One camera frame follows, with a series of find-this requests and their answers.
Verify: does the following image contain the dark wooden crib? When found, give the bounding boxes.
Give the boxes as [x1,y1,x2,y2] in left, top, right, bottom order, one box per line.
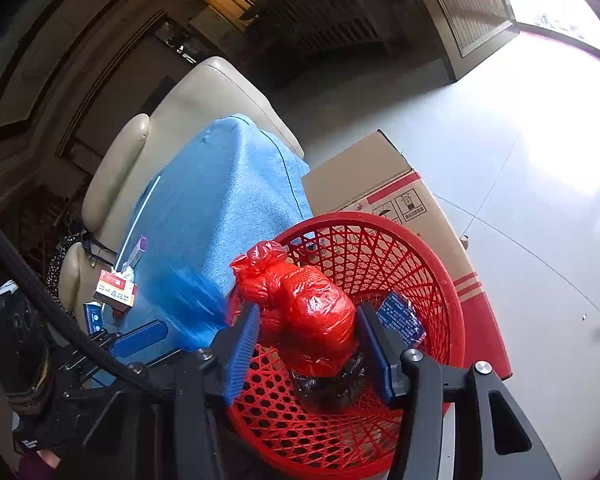
[245,0,386,56]

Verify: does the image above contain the small blue foil packet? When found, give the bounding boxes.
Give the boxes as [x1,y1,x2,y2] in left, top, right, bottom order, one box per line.
[376,291,427,348]

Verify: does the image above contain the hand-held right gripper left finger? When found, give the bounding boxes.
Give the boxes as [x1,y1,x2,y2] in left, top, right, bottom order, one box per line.
[85,303,263,480]

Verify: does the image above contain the blue table cloth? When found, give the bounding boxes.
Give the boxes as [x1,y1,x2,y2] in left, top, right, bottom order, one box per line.
[87,115,313,391]

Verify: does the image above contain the red mesh plastic basket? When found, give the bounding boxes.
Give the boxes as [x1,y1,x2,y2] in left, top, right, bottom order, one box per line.
[225,211,467,478]

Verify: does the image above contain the brown wooden door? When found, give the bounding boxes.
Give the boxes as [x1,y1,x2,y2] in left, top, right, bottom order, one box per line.
[400,0,521,81]

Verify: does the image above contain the red and white cigarette box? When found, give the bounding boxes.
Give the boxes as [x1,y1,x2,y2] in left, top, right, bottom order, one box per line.
[92,269,138,311]

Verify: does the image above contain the beige leather sofa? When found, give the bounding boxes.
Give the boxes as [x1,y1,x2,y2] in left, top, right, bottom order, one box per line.
[55,56,306,321]

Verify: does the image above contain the brown cardboard box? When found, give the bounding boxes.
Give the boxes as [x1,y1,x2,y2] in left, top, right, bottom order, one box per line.
[301,130,513,381]

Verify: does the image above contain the thin white stick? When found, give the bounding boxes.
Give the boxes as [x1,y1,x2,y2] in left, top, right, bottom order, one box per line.
[115,176,162,266]

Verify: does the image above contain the red plastic bag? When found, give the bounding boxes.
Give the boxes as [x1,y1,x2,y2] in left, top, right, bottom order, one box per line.
[228,241,358,361]

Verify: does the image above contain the white and purple sachet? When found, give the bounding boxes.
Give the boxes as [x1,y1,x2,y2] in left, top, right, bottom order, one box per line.
[114,236,148,273]

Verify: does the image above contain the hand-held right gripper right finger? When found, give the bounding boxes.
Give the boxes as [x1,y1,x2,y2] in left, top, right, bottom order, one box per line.
[355,302,563,480]

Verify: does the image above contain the black cable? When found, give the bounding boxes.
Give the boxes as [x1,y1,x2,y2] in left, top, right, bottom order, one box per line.
[0,215,171,401]

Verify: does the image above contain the black plastic bag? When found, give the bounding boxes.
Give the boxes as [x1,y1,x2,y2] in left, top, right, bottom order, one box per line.
[287,345,368,411]

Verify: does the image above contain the thin black cord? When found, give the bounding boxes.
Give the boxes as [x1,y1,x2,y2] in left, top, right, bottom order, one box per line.
[77,230,118,266]

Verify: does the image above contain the black and white spotted cloth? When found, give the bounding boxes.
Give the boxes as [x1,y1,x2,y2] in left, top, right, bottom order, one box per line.
[45,232,88,311]

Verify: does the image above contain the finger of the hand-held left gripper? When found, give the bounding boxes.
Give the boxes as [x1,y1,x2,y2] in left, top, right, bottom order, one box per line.
[72,320,171,363]
[82,302,122,343]

